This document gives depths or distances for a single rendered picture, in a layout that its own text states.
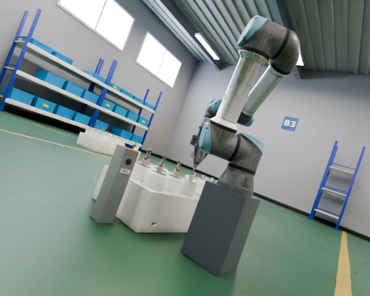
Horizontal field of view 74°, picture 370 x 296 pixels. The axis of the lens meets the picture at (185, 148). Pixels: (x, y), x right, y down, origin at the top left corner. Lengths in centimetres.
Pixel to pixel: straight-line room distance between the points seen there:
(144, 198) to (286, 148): 678
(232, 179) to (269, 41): 52
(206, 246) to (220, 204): 17
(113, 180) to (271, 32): 79
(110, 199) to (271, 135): 704
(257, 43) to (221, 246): 74
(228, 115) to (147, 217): 53
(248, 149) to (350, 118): 680
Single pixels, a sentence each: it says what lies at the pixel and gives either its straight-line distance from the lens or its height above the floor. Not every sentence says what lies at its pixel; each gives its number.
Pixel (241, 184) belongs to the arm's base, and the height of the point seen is 34.
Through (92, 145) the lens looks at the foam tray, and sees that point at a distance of 361.
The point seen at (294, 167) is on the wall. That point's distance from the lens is 750.
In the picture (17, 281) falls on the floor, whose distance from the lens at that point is 68.
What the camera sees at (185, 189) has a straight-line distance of 127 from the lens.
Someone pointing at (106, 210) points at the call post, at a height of 5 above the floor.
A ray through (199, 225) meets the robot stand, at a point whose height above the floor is 13.
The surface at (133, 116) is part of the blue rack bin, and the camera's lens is 699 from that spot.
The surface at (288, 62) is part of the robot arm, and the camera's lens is 105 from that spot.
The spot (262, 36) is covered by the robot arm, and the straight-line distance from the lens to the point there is 98.
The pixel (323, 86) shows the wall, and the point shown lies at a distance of 811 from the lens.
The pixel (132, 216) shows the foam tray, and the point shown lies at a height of 5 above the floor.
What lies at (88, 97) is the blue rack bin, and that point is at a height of 87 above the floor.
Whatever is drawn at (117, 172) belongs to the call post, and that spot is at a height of 21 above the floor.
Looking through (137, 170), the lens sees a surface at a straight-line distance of 118.
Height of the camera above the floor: 36
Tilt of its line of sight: 2 degrees up
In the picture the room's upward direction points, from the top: 20 degrees clockwise
